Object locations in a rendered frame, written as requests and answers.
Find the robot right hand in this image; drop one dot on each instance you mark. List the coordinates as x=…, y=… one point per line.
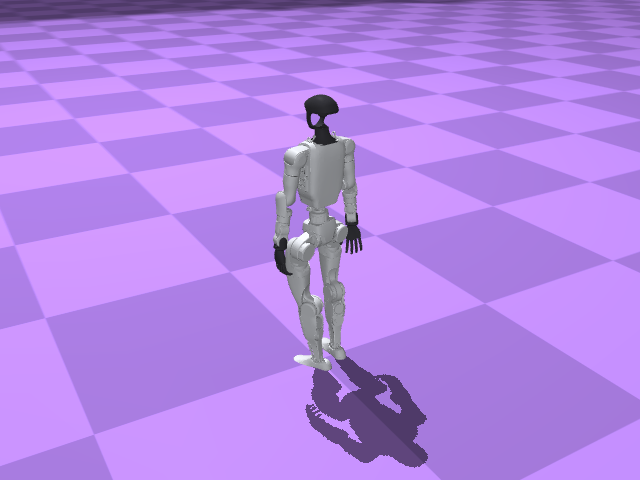
x=353, y=234

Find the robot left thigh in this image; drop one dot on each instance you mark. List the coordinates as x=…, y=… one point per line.
x=299, y=251

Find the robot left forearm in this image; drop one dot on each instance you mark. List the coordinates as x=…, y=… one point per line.
x=283, y=218

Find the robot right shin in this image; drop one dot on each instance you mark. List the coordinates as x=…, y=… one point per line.
x=334, y=312

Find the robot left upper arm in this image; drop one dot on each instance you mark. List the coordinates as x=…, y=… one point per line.
x=294, y=159

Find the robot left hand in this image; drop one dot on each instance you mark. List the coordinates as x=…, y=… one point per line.
x=280, y=257

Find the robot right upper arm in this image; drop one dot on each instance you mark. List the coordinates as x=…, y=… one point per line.
x=349, y=165

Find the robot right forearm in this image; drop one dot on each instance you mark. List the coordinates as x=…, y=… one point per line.
x=350, y=201

